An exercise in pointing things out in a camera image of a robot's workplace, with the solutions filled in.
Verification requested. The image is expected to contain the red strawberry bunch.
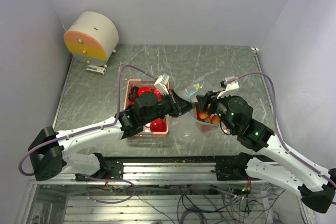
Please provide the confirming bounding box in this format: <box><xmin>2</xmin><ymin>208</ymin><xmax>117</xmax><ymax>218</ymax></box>
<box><xmin>196</xmin><ymin>104</ymin><xmax>221</xmax><ymax>126</ymax></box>

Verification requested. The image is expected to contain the pink-red apple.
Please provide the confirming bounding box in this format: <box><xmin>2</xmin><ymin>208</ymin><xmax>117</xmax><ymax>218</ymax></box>
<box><xmin>153</xmin><ymin>87</ymin><xmax>162</xmax><ymax>101</ymax></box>

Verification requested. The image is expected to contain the red tomato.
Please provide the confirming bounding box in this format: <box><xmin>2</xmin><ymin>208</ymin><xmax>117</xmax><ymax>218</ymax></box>
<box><xmin>137</xmin><ymin>87</ymin><xmax>153</xmax><ymax>96</ymax></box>

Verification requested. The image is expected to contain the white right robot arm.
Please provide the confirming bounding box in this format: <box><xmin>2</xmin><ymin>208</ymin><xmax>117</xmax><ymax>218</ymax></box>
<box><xmin>196</xmin><ymin>92</ymin><xmax>335</xmax><ymax>214</ymax></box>

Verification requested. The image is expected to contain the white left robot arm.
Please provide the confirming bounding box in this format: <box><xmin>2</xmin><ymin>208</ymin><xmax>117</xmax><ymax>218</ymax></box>
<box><xmin>28</xmin><ymin>90</ymin><xmax>195</xmax><ymax>181</ymax></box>

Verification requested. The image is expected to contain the clear blue-zipper zip bag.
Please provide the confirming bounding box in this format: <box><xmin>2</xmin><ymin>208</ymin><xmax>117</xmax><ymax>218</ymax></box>
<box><xmin>181</xmin><ymin>77</ymin><xmax>229</xmax><ymax>134</ymax></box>

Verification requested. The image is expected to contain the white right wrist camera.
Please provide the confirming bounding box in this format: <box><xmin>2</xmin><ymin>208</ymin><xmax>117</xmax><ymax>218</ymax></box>
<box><xmin>217</xmin><ymin>77</ymin><xmax>239</xmax><ymax>99</ymax></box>

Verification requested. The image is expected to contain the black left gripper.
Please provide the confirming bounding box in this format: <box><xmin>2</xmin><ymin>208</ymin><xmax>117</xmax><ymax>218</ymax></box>
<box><xmin>142</xmin><ymin>88</ymin><xmax>196</xmax><ymax>125</ymax></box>

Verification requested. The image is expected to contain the aluminium frame rail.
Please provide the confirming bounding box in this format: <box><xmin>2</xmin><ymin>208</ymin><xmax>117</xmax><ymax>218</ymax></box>
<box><xmin>34</xmin><ymin>156</ymin><xmax>247</xmax><ymax>184</ymax></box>

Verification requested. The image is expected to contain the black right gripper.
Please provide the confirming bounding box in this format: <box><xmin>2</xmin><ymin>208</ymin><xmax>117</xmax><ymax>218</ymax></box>
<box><xmin>197</xmin><ymin>89</ymin><xmax>237</xmax><ymax>133</ymax></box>

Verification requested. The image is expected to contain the round cream drawer cabinet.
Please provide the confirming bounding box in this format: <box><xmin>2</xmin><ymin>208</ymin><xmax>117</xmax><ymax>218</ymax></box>
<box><xmin>64</xmin><ymin>12</ymin><xmax>119</xmax><ymax>67</ymax></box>

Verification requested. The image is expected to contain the pink perforated plastic basket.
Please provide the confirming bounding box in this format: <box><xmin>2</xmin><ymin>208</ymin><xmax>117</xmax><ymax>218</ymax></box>
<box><xmin>124</xmin><ymin>79</ymin><xmax>170</xmax><ymax>138</ymax></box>

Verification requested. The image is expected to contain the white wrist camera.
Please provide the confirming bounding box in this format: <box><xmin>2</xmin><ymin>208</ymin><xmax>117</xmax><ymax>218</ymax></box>
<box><xmin>217</xmin><ymin>77</ymin><xmax>239</xmax><ymax>99</ymax></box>
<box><xmin>154</xmin><ymin>74</ymin><xmax>170</xmax><ymax>95</ymax></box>

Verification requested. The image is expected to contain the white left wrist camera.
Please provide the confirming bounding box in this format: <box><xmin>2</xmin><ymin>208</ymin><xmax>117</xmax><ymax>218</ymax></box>
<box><xmin>154</xmin><ymin>74</ymin><xmax>170</xmax><ymax>95</ymax></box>

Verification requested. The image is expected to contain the small metal bracket block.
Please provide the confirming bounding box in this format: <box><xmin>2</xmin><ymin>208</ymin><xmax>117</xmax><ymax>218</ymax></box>
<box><xmin>86</xmin><ymin>65</ymin><xmax>106</xmax><ymax>76</ymax></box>

